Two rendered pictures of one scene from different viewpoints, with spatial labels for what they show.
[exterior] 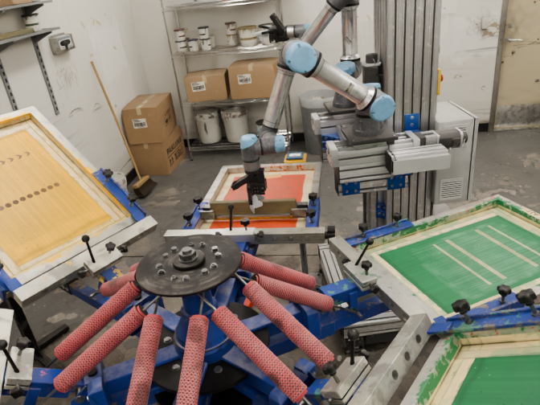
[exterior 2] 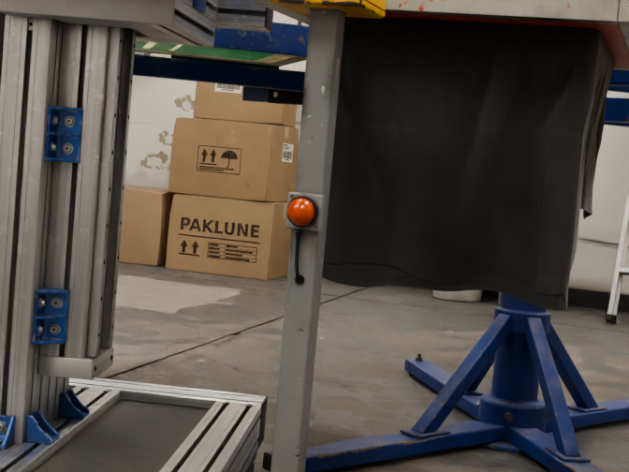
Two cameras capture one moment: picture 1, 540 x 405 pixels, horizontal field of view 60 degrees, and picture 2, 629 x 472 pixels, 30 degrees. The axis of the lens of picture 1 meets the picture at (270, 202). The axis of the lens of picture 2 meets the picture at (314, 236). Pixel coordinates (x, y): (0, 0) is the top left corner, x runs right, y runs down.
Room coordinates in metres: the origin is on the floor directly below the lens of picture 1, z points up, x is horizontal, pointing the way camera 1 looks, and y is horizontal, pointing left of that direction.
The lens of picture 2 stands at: (4.29, -0.02, 0.74)
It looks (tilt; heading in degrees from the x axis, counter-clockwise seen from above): 4 degrees down; 186
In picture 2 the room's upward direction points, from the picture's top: 5 degrees clockwise
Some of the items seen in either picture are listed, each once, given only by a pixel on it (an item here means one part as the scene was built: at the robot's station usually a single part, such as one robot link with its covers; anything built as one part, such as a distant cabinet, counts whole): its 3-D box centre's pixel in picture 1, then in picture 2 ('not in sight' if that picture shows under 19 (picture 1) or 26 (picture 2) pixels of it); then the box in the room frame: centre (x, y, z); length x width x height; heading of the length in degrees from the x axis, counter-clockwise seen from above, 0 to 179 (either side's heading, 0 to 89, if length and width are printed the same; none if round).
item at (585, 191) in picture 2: not in sight; (585, 170); (2.24, 0.23, 0.74); 0.46 x 0.04 x 0.42; 169
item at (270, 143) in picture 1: (271, 143); not in sight; (1.97, -0.04, 1.32); 0.11 x 0.11 x 0.08; 6
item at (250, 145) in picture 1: (250, 148); not in sight; (1.94, 0.06, 1.32); 0.09 x 0.08 x 0.11; 96
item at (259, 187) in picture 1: (255, 181); not in sight; (1.94, 0.05, 1.16); 0.09 x 0.08 x 0.12; 79
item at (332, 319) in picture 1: (378, 304); (316, 83); (1.31, -0.34, 0.90); 1.24 x 0.06 x 0.06; 109
